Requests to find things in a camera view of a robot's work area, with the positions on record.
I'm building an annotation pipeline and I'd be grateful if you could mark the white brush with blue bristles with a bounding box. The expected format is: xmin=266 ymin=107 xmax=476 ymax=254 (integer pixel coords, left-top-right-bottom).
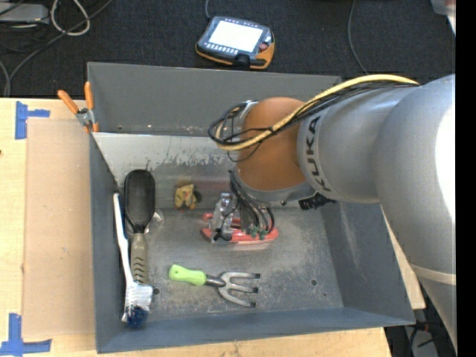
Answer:
xmin=112 ymin=193 xmax=155 ymax=329

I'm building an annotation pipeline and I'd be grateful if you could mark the grey metal bin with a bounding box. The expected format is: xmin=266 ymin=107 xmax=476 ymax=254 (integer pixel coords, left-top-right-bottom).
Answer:
xmin=86 ymin=61 xmax=417 ymax=355

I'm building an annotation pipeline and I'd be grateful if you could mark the brown cardboard board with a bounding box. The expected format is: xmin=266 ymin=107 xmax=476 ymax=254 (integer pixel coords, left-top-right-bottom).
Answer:
xmin=21 ymin=118 xmax=97 ymax=344

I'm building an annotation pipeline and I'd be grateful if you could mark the green-handled metal garden fork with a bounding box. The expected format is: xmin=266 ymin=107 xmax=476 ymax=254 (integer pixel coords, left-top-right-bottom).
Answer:
xmin=168 ymin=263 xmax=262 ymax=309

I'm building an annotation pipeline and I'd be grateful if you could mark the yellow toy animal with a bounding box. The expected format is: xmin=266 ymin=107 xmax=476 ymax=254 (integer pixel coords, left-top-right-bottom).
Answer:
xmin=173 ymin=182 xmax=204 ymax=211

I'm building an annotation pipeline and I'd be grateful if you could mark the black hairbrush with grey handle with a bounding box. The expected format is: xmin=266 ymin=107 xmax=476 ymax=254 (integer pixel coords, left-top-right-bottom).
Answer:
xmin=123 ymin=169 xmax=156 ymax=286

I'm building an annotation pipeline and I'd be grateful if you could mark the black cylinder on white bracket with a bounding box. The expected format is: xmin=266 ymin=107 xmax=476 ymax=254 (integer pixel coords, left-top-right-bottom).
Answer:
xmin=297 ymin=193 xmax=338 ymax=211

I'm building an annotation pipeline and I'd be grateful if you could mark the red flat plastic toy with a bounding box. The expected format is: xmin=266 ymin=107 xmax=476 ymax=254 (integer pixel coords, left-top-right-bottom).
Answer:
xmin=201 ymin=212 xmax=280 ymax=245

